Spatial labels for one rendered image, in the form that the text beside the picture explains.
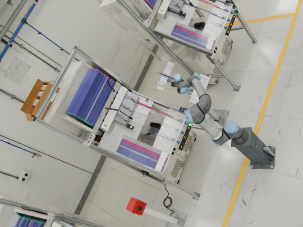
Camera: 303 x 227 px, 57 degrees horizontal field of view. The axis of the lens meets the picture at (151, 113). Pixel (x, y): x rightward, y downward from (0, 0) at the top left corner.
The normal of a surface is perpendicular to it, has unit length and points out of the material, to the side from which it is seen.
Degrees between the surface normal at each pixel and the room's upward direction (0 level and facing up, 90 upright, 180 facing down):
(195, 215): 0
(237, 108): 0
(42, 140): 90
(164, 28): 45
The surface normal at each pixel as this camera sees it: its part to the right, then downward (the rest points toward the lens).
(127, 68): 0.67, 0.10
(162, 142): 0.02, -0.25
